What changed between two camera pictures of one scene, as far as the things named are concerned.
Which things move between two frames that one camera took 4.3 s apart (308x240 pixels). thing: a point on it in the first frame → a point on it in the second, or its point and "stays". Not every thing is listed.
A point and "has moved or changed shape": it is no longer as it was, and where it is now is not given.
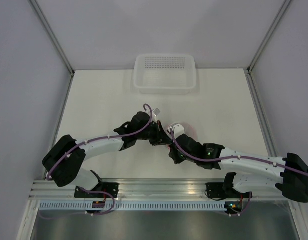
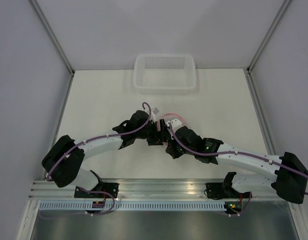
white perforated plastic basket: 164,73 stays
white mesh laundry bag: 189,131 has moved or changed shape
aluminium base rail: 144,189 stays
